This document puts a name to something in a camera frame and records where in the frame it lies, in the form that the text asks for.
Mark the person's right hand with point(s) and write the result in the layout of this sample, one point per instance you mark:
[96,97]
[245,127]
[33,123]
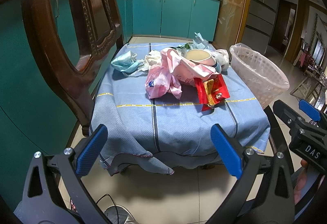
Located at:
[301,181]

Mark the light blue face mask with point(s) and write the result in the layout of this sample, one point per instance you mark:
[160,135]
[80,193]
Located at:
[127,64]

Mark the grey refrigerator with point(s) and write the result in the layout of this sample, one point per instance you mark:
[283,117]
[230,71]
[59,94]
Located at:
[259,25]

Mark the green vegetable leaf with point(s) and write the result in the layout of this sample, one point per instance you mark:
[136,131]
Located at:
[186,46]

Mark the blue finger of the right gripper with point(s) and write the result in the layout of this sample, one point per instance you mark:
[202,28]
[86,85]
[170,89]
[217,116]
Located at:
[309,110]

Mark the white plastic bag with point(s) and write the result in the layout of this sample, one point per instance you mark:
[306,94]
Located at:
[222,57]

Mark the pink plastic bag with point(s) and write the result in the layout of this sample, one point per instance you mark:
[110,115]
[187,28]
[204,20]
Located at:
[173,71]

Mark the white crumpled tissue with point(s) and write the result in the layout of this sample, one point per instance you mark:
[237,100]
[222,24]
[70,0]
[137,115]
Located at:
[152,59]

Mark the white plastic trash basket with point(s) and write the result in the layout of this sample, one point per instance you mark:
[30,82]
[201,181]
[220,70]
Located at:
[262,76]

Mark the blue checked tablecloth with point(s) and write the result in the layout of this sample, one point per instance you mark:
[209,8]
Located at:
[163,133]

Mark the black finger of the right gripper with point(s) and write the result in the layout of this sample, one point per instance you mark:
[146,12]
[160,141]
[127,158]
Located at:
[289,116]

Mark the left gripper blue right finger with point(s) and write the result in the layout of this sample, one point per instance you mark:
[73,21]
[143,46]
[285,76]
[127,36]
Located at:
[229,150]

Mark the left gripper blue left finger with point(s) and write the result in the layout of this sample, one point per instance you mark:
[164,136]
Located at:
[88,149]

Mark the red snack wrapper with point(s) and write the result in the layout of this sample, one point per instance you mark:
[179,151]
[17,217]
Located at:
[211,92]

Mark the teal kitchen cabinets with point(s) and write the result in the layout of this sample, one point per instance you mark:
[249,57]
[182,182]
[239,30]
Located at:
[32,117]

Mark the carved dark wooden chair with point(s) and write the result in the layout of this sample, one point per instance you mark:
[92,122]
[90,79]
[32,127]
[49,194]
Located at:
[70,40]

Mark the pink bowl with soup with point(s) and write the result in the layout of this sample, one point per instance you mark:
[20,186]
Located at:
[200,56]

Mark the teal cloth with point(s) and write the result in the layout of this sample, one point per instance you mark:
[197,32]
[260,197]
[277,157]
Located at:
[200,43]

